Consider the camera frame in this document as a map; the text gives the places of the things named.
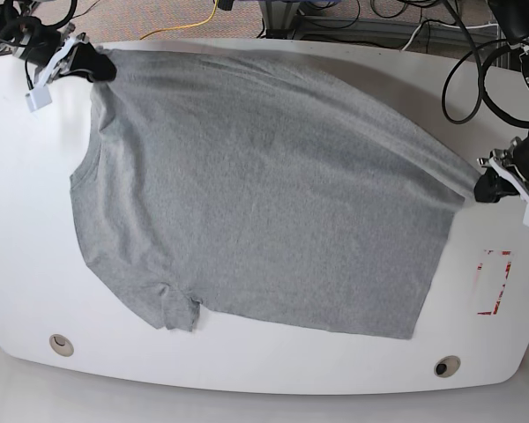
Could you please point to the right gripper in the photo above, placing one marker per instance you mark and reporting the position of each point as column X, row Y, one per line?
column 45, row 60

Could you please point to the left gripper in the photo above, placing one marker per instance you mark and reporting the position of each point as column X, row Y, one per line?
column 506, row 175

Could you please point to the grey t-shirt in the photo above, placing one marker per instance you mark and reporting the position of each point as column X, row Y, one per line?
column 264, row 189

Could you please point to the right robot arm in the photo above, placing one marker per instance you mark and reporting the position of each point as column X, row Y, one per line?
column 17, row 18

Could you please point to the red tape rectangle marking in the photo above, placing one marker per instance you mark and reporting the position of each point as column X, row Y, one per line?
column 490, row 281

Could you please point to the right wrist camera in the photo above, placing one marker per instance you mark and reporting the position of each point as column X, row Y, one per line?
column 38, row 98

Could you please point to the right table cable grommet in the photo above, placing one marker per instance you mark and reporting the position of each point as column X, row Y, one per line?
column 447, row 366

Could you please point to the table cable grommet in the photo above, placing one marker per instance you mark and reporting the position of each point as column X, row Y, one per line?
column 447, row 366
column 61, row 345

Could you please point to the aluminium frame rail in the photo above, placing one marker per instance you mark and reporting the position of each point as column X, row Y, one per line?
column 421, row 26

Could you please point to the left table cable grommet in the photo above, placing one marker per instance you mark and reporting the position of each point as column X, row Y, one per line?
column 61, row 345

